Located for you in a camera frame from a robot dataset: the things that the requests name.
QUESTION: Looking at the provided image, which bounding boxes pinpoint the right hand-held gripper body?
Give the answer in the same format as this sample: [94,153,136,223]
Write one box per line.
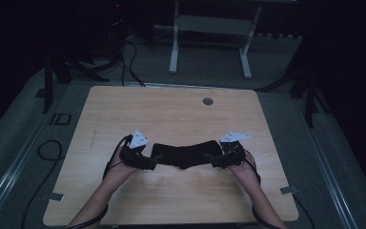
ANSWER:
[219,131,253,169]

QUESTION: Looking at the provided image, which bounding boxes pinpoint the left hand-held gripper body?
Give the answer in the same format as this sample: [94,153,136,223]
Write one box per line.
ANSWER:
[119,129,150,170]

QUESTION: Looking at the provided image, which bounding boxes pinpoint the black cloth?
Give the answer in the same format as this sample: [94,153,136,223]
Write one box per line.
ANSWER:
[151,139,223,171]

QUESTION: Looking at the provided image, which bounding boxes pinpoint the person's right hand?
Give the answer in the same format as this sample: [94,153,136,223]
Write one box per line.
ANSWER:
[228,157,258,186]

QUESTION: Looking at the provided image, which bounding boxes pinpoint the person's left hand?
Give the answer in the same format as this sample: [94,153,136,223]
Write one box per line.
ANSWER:
[107,146,138,184]

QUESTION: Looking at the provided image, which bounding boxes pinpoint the grey tape piece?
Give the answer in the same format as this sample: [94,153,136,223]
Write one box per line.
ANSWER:
[47,192,66,202]
[279,185,298,196]

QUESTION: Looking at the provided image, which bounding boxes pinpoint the black metal stand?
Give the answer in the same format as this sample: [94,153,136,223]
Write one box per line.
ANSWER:
[256,31,332,129]
[34,52,111,115]

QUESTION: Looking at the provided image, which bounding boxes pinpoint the dark equipment tower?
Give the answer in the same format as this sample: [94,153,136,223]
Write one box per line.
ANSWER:
[107,0,129,65]

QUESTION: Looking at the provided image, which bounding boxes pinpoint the right hand-held gripper cable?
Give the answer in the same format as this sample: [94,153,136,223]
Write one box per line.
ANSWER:
[242,148,316,229]

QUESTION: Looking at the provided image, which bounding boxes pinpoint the hand-held gripper cable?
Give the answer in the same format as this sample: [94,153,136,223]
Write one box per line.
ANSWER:
[66,134,134,229]
[242,148,316,229]

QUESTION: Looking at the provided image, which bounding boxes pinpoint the left hand-held gripper cable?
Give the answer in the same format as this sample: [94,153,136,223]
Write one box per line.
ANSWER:
[66,134,134,229]

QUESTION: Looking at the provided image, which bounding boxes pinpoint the black cables on floor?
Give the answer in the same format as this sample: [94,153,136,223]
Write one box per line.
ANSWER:
[119,37,147,88]

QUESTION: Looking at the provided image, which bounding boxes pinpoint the metal floor rail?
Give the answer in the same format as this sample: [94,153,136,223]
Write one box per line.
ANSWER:
[294,97,360,229]
[0,83,74,229]

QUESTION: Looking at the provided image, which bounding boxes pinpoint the looped black cable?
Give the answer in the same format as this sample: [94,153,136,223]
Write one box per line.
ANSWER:
[20,139,66,229]

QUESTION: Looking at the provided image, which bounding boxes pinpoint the white desk frame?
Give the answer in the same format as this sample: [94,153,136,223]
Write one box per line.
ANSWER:
[168,0,299,80]

